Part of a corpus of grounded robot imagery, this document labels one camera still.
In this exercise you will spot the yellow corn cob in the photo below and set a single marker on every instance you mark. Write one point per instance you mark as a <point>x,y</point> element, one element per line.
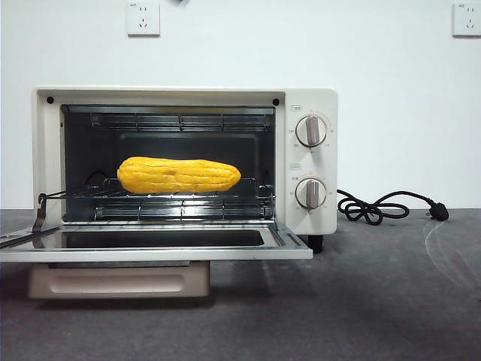
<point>180,175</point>

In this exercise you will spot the cream Toshiba toaster oven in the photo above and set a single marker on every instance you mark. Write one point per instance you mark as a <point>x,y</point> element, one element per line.
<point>327,165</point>

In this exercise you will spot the metal heating element guard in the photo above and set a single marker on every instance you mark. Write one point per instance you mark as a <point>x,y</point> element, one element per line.
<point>158,122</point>
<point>161,212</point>

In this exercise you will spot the cream temperature knob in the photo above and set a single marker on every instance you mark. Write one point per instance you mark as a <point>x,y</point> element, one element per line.
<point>310,131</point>

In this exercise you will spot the cream timer knob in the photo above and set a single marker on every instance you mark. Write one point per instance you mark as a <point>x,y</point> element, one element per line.
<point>310,193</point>

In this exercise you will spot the white wall socket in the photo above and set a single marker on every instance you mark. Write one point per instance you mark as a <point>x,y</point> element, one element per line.
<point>143,19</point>
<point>467,19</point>

